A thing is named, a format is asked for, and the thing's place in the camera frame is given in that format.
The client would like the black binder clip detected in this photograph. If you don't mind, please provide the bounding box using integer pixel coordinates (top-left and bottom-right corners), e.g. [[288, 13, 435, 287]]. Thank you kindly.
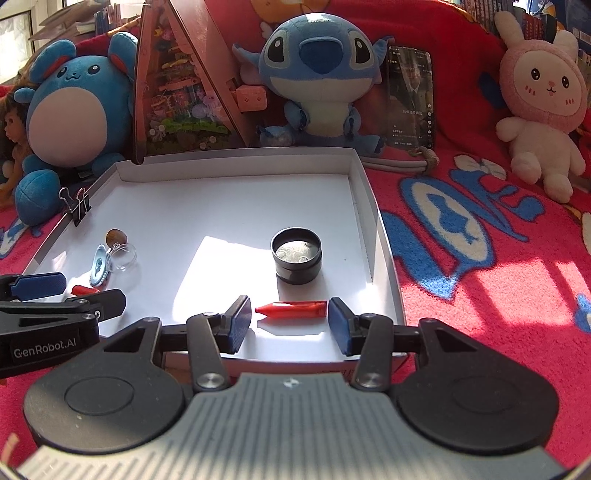
[[59, 187, 92, 227]]

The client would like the black smartphone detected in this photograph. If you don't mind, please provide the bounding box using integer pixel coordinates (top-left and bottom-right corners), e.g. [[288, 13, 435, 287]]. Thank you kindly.
[[385, 45, 437, 151]]

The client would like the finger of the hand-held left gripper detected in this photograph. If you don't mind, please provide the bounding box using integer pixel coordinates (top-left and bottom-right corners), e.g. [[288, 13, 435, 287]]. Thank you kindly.
[[0, 272, 66, 302], [0, 289, 126, 342]]

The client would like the stack of papers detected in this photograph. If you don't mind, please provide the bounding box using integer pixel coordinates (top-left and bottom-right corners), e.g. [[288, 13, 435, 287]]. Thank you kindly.
[[28, 0, 144, 44]]

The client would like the blue cat plush toy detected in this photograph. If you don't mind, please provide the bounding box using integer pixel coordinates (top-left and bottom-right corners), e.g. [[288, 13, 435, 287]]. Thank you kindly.
[[14, 32, 139, 227]]

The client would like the row of books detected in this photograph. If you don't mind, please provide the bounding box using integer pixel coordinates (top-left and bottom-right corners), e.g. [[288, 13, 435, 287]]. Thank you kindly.
[[455, 0, 578, 51]]

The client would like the triangular miniature house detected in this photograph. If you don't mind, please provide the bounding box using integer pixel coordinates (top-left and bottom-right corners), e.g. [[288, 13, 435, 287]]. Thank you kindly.
[[130, 0, 259, 164]]

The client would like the pink bunny plush toy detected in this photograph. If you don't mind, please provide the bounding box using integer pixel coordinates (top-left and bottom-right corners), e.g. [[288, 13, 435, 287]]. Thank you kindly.
[[494, 11, 589, 204]]

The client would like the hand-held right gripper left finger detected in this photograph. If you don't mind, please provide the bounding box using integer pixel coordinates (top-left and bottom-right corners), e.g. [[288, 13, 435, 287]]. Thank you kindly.
[[99, 295, 252, 393]]

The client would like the blue alien plush toy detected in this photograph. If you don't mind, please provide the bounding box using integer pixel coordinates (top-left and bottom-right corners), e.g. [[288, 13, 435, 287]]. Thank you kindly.
[[232, 13, 393, 158]]

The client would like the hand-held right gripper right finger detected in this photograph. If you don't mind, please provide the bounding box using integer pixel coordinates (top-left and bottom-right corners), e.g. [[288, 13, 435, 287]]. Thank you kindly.
[[327, 298, 490, 392]]

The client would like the blue oval clip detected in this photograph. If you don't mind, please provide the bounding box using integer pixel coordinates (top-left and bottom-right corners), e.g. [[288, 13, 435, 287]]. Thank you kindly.
[[90, 244, 112, 287]]

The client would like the white cardboard box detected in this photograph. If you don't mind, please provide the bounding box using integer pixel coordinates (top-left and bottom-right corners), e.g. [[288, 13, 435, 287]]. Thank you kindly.
[[21, 147, 408, 370]]

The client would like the small pink box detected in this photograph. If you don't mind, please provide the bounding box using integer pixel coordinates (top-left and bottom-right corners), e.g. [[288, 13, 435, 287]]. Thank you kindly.
[[235, 85, 269, 113]]

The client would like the grey cord with bead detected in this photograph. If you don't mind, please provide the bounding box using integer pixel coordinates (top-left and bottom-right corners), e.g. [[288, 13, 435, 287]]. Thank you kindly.
[[362, 148, 438, 176]]

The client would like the window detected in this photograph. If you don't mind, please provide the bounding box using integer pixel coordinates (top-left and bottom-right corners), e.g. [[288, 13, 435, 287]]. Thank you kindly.
[[0, 0, 93, 86]]

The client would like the brown-haired doll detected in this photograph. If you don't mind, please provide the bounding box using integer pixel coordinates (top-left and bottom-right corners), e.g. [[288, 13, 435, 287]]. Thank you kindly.
[[0, 97, 33, 208]]

